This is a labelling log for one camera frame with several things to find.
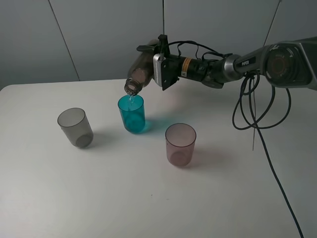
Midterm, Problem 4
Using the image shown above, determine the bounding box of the teal translucent plastic cup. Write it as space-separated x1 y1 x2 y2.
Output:
118 95 146 133

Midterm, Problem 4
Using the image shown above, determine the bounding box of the grey translucent plastic cup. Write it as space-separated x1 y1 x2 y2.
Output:
57 108 94 148

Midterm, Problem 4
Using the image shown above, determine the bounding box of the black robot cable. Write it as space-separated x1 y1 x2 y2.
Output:
168 40 304 238

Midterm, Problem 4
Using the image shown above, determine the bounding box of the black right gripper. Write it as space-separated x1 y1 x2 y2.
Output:
136 34 206 91

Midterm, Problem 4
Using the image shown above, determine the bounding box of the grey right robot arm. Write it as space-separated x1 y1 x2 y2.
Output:
137 35 317 90

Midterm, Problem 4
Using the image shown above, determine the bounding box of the smoky translucent water bottle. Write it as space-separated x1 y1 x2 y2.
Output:
124 39 159 96

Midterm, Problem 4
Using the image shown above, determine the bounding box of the pink translucent plastic cup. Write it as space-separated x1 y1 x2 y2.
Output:
165 123 197 167

